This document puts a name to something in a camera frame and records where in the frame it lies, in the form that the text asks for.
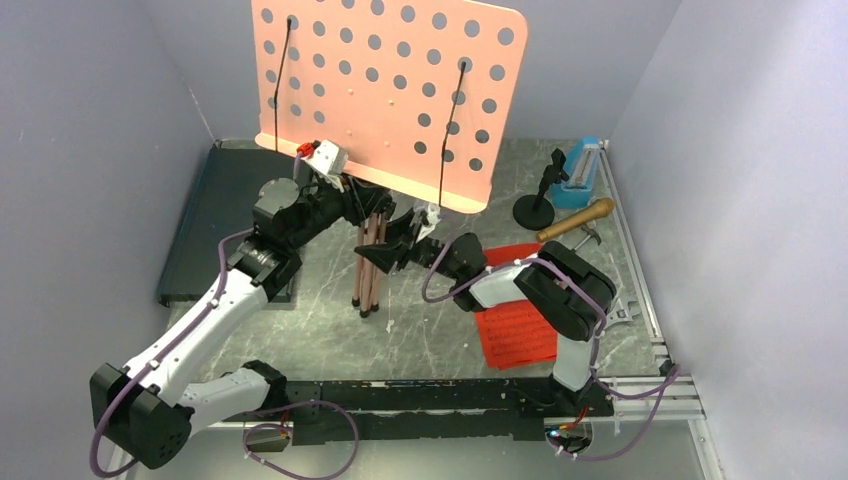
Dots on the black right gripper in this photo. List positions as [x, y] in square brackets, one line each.
[398, 239]

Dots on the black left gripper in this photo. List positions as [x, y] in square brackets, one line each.
[358, 201]

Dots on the black microphone stand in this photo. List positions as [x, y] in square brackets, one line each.
[534, 211]

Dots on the pink music stand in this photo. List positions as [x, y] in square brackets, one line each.
[417, 92]

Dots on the red sheet music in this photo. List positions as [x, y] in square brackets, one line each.
[515, 334]

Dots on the blue metronome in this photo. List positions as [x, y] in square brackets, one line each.
[580, 167]

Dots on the gold microphone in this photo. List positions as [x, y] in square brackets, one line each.
[596, 210]

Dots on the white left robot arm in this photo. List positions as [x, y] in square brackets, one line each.
[150, 407]

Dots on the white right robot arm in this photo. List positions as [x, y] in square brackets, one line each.
[570, 294]

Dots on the dark blue audio receiver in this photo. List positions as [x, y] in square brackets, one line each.
[220, 204]

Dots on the small black hammer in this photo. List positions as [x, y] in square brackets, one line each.
[591, 235]

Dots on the red adjustable wrench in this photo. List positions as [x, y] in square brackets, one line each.
[623, 310]

